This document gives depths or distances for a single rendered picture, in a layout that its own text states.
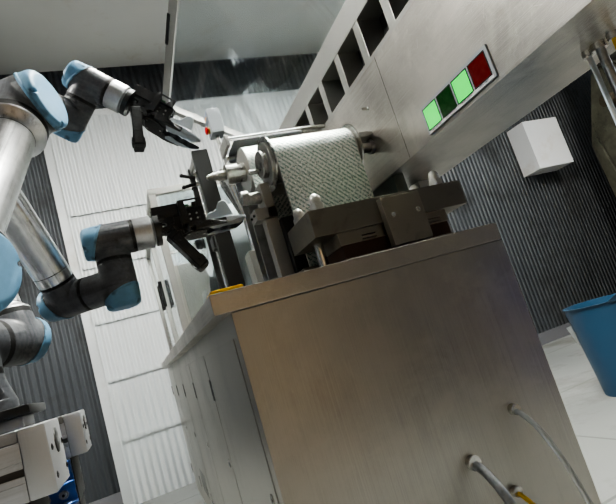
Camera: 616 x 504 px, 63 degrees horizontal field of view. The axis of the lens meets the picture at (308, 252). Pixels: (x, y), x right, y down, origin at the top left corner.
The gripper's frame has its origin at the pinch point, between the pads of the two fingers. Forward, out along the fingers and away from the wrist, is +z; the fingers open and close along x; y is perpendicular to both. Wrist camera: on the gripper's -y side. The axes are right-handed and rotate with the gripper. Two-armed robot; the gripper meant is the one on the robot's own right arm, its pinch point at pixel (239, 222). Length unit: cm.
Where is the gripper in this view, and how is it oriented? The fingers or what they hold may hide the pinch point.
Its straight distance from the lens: 123.6
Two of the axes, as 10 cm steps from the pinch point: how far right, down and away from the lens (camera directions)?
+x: -3.0, 2.5, 9.2
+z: 9.1, -2.2, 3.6
